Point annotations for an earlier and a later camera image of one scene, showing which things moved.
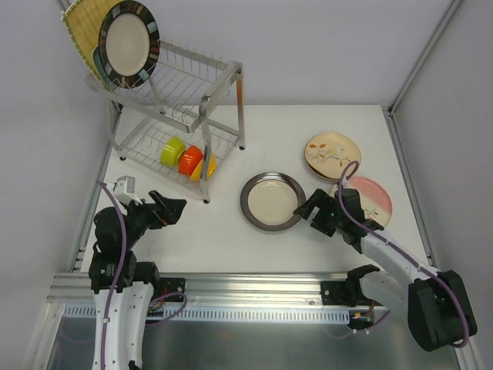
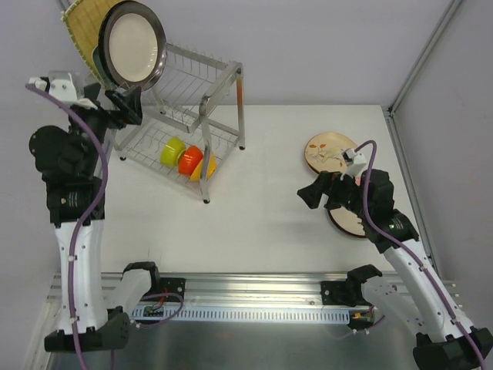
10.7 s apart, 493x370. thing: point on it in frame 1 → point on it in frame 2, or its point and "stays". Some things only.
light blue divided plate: x=98 y=65 stays
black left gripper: x=159 y=215 → x=116 y=112
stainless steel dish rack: x=181 y=122 stays
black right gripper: x=321 y=213 → x=328 y=189
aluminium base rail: x=177 y=290 stays
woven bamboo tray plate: x=85 y=21 stays
